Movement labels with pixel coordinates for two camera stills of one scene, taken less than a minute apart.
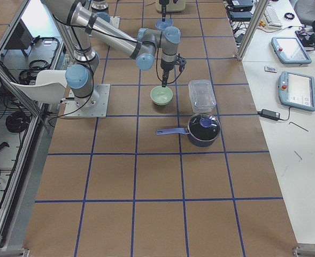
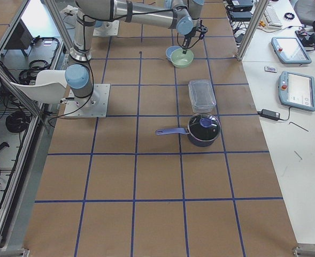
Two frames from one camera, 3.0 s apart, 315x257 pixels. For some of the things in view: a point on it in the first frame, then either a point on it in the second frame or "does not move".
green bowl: [161, 95] -> [180, 60]
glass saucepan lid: [204, 126] does not move
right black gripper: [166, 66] -> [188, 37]
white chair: [50, 86] does not move
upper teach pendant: [289, 50] does not move
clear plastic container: [202, 96] does not move
